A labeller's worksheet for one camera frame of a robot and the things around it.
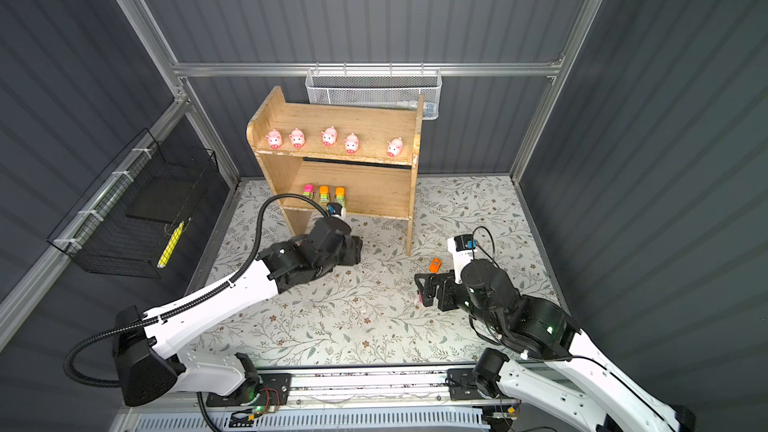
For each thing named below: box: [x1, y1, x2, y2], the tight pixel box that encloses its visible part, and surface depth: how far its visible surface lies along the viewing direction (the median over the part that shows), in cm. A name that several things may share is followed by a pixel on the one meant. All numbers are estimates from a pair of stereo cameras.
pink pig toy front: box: [320, 126, 337, 147], surface depth 70 cm
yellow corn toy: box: [156, 220, 185, 269], surface depth 69 cm
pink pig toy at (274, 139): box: [265, 128, 283, 150], surface depth 70 cm
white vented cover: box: [134, 410, 490, 432], surface depth 71 cm
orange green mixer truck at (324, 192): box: [319, 185, 330, 205], surface depth 86 cm
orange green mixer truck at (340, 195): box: [334, 186, 347, 207], surface depth 86 cm
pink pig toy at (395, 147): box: [387, 137, 404, 157], surface depth 67 cm
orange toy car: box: [428, 257, 442, 273], surface depth 96 cm
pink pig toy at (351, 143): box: [344, 132, 359, 154], surface depth 68 cm
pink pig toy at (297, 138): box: [288, 127, 305, 149], surface depth 69 cm
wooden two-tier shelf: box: [246, 86, 424, 257], surface depth 77 cm
